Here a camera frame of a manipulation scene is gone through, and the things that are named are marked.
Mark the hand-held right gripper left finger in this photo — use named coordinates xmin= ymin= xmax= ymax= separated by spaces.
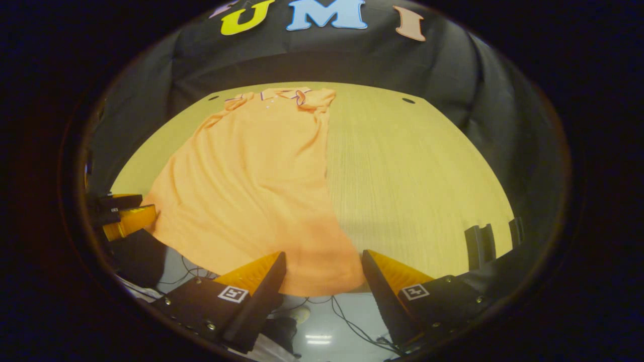
xmin=151 ymin=251 xmax=287 ymax=354

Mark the orange T-shirt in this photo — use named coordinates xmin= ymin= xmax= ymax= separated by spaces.
xmin=142 ymin=87 xmax=365 ymax=297

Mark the black floor cable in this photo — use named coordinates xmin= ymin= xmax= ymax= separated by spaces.
xmin=330 ymin=296 xmax=403 ymax=355

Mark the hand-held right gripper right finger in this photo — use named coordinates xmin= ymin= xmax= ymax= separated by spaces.
xmin=362 ymin=249 xmax=496 ymax=352

